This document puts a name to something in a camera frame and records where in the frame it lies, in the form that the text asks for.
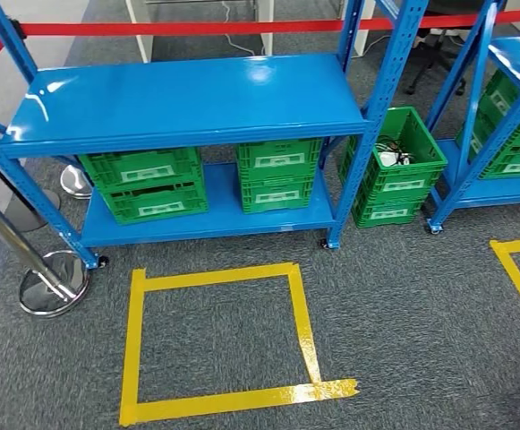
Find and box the long blue metal shelf rack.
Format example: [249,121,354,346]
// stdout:
[0,0,428,271]

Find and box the yellow floor tape outline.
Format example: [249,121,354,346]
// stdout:
[119,262,360,427]

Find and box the white desk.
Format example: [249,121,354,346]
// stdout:
[352,0,379,59]
[125,0,275,64]

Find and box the chrome stanchion with round base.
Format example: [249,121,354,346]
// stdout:
[0,180,91,319]

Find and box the black office chair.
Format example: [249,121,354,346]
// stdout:
[405,0,486,98]

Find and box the dark stanchion with grey base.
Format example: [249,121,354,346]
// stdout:
[0,142,62,234]

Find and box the blue metal side rack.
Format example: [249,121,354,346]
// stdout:
[425,0,520,235]

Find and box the short yellow floor tape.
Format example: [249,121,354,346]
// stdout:
[490,236,520,333]

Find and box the white floor cable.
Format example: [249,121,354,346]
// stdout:
[220,0,393,59]

